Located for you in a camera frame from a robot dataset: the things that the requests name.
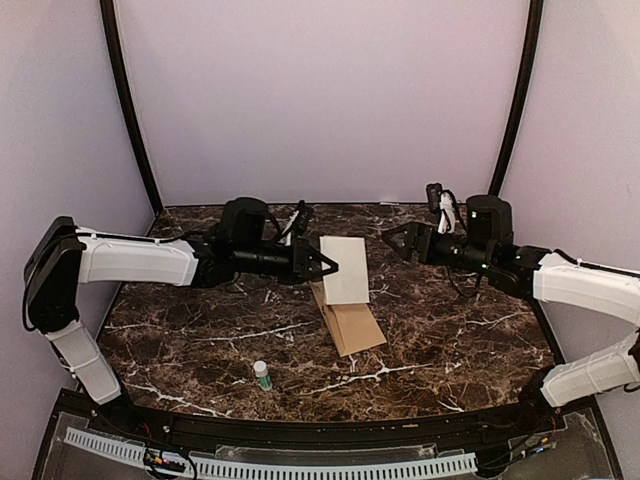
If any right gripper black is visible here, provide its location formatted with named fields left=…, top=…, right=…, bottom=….
left=382, top=220, right=495, bottom=275

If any white letter paper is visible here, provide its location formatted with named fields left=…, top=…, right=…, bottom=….
left=320, top=236, right=370, bottom=305

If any brown paper envelope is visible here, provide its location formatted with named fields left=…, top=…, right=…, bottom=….
left=310, top=282, right=387, bottom=357

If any green glue stick white cap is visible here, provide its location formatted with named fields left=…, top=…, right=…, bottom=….
left=253, top=360, right=273, bottom=391

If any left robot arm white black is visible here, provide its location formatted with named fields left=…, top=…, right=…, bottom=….
left=21, top=197, right=339, bottom=436

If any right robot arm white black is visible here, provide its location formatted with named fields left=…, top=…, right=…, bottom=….
left=382, top=184, right=639, bottom=434

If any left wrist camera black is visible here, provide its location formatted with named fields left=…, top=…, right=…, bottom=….
left=290, top=200, right=314, bottom=236

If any black front rail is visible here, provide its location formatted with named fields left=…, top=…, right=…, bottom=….
left=54, top=389, right=566, bottom=451

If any right black frame post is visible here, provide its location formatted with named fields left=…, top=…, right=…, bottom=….
left=488, top=0, right=544, bottom=196

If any black frame post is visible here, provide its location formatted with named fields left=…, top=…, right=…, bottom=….
left=488, top=0, right=544, bottom=196
left=99, top=0, right=164, bottom=216

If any white slotted cable duct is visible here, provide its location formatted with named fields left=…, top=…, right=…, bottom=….
left=64, top=427, right=477, bottom=479

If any left black frame post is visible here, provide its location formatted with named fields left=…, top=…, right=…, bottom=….
left=99, top=0, right=164, bottom=216

